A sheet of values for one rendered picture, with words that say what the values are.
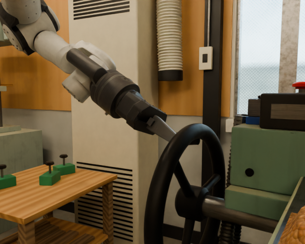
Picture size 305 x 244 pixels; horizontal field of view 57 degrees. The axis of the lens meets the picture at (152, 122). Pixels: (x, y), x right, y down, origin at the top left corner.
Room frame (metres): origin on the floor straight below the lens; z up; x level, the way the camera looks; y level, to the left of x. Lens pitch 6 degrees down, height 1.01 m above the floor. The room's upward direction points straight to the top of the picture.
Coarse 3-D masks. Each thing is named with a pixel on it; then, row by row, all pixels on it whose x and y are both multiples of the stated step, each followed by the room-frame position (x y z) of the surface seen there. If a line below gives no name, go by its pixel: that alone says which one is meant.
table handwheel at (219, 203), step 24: (168, 144) 0.43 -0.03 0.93; (216, 144) 0.56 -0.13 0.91; (168, 168) 0.40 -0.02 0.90; (216, 168) 0.59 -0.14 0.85; (192, 192) 0.47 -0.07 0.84; (216, 192) 0.59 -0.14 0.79; (144, 216) 0.39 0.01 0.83; (192, 216) 0.47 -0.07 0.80; (216, 216) 0.45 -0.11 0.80; (240, 216) 0.43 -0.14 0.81; (144, 240) 0.38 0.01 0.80
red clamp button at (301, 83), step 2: (294, 82) 0.40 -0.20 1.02; (296, 82) 0.39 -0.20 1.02; (298, 82) 0.39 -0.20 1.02; (300, 82) 0.39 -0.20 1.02; (302, 82) 0.38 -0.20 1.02; (304, 82) 0.38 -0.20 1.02; (292, 84) 0.40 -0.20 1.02; (294, 84) 0.39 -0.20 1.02; (296, 84) 0.39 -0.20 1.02; (298, 84) 0.39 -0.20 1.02; (300, 84) 0.38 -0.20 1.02; (302, 84) 0.38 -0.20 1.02; (304, 84) 0.38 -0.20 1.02; (292, 86) 0.40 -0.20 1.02; (294, 86) 0.39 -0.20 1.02; (296, 86) 0.39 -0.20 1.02; (298, 86) 0.39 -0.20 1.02; (300, 86) 0.38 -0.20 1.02; (302, 86) 0.38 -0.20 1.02; (304, 86) 0.38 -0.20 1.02; (296, 88) 0.39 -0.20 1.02; (298, 88) 0.39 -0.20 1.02; (300, 88) 0.39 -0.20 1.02; (302, 88) 0.39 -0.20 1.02; (304, 88) 0.38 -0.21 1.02
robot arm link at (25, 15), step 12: (0, 0) 0.70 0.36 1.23; (12, 0) 0.66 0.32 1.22; (24, 0) 0.67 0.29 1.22; (36, 0) 0.70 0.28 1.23; (0, 12) 0.72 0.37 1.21; (12, 12) 0.70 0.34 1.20; (24, 12) 0.70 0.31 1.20; (36, 12) 0.73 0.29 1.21; (48, 12) 0.78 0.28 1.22; (12, 24) 0.72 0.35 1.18; (12, 36) 0.73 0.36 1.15
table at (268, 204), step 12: (300, 180) 0.35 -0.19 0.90; (228, 192) 0.40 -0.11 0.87; (240, 192) 0.39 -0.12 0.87; (252, 192) 0.38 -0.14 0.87; (264, 192) 0.38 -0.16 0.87; (300, 192) 0.30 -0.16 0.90; (228, 204) 0.40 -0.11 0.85; (240, 204) 0.39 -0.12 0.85; (252, 204) 0.38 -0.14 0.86; (264, 204) 0.37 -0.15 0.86; (276, 204) 0.36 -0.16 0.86; (288, 204) 0.27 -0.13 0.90; (300, 204) 0.27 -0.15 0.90; (264, 216) 0.37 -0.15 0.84; (276, 216) 0.36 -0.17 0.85; (288, 216) 0.24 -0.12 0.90; (276, 228) 0.22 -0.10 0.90; (276, 240) 0.20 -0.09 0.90
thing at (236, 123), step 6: (246, 114) 0.49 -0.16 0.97; (234, 120) 0.46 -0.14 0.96; (240, 120) 0.46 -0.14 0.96; (228, 168) 0.46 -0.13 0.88; (228, 174) 0.46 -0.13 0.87; (228, 180) 0.46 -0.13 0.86; (228, 186) 0.46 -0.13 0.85; (222, 222) 0.46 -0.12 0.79; (228, 222) 0.45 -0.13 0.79; (222, 228) 0.46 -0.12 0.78; (228, 228) 0.45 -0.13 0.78; (234, 228) 0.45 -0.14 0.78; (240, 228) 0.49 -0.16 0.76; (222, 234) 0.45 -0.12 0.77; (228, 234) 0.45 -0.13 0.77; (234, 234) 0.49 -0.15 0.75; (240, 234) 0.49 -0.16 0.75; (222, 240) 0.45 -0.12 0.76; (228, 240) 0.45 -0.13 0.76; (234, 240) 0.49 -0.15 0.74
